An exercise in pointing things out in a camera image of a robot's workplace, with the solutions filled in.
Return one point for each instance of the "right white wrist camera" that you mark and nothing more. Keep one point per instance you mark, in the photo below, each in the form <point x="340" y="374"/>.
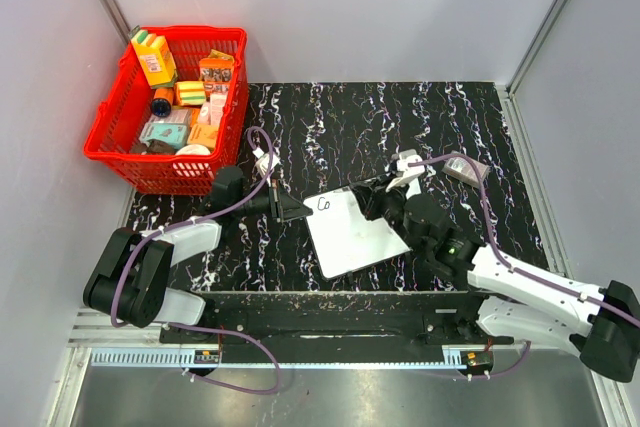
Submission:
<point x="404" y="167"/>

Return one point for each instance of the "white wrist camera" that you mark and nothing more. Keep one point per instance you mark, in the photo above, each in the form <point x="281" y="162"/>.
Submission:
<point x="265" y="162"/>
<point x="404" y="167"/>

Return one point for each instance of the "yellow green sponge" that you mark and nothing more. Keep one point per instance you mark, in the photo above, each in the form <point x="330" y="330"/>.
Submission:
<point x="189" y="93"/>

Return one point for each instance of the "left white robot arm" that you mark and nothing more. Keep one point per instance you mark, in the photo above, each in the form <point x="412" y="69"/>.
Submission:
<point x="131" y="279"/>

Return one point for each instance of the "orange snack box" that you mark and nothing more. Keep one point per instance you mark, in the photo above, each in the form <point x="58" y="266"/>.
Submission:
<point x="216" y="67"/>

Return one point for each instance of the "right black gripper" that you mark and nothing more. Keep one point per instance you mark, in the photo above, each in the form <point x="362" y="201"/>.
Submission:
<point x="370" y="197"/>

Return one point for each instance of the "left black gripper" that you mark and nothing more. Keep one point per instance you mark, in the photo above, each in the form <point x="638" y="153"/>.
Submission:
<point x="284" y="207"/>

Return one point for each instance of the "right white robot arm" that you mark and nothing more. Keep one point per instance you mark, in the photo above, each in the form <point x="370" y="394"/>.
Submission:
<point x="511" y="298"/>

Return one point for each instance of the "teal product box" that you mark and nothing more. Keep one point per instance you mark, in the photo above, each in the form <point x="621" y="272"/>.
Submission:
<point x="175" y="135"/>

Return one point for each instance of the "orange can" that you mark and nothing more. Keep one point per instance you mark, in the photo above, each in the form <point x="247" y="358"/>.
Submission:
<point x="162" y="102"/>

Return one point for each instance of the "white round lid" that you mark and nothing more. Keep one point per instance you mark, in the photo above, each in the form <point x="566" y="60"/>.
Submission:
<point x="193" y="149"/>

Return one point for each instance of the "orange small box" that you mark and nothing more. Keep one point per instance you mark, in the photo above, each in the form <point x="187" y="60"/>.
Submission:
<point x="204" y="135"/>

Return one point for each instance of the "red plastic shopping basket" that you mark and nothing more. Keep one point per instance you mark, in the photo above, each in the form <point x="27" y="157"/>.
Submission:
<point x="120" y="118"/>

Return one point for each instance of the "yellow juice carton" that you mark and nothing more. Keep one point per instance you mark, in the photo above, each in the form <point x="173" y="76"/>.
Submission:
<point x="155" y="58"/>

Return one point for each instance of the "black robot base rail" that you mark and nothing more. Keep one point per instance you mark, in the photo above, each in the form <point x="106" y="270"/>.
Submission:
<point x="337" y="327"/>

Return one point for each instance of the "pink white box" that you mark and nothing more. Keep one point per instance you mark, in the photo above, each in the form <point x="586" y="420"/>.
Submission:
<point x="212" y="110"/>

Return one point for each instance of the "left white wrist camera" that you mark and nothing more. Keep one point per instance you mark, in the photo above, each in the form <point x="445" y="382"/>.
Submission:
<point x="265" y="162"/>

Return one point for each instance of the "white rectangular whiteboard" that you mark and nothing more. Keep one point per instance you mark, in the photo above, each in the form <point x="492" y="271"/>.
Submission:
<point x="343" y="240"/>

